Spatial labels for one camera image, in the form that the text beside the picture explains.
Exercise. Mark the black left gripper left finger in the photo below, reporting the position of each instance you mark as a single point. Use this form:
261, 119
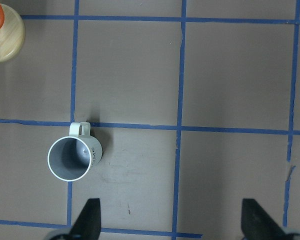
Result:
88, 224

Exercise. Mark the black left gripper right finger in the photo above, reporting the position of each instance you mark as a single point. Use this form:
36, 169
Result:
256, 223

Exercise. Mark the white mug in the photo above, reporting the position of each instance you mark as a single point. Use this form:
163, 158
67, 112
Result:
71, 157

